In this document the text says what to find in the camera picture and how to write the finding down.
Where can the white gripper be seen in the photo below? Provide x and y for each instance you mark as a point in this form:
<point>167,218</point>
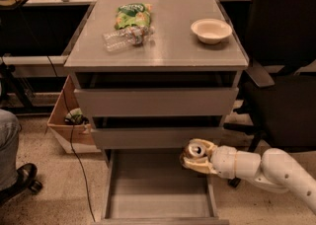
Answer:
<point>224,162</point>

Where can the orange soda can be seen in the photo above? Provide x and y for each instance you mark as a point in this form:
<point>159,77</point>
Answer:
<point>194,150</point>

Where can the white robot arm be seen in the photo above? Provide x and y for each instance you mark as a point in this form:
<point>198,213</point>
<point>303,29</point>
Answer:
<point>274,171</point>

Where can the middle grey drawer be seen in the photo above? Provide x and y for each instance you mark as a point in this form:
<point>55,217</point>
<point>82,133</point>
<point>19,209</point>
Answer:
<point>139,132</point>

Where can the grey drawer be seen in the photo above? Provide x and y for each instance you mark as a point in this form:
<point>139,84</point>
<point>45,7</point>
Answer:
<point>139,132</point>
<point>118,94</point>

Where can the top grey drawer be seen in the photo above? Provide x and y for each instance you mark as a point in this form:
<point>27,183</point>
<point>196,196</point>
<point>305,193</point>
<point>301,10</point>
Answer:
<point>118,94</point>

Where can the open bottom drawer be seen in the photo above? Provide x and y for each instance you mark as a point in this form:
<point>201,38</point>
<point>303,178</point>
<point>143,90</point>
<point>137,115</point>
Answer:
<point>150,187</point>

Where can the grey drawer cabinet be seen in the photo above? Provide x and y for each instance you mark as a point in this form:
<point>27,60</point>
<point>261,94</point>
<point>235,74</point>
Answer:
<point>172,48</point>

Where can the white paper bowl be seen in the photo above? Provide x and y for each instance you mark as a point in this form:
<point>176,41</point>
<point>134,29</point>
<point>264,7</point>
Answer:
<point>211,31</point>

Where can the cardboard box on floor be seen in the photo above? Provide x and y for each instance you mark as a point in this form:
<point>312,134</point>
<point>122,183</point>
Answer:
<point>70,137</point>

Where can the clear plastic water bottle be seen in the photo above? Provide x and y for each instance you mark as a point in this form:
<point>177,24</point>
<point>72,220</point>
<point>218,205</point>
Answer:
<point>127,37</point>

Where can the black office chair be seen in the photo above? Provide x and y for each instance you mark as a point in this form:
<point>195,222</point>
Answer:
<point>280,39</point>

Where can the green chip bag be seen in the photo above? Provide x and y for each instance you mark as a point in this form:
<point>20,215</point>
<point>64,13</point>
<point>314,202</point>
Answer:
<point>133,14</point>

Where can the black shoe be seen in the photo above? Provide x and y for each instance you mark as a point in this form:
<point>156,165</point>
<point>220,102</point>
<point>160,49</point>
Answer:
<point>26,179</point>

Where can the person leg in jeans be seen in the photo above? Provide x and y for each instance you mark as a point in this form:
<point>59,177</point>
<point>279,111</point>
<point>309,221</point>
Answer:
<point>9,142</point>

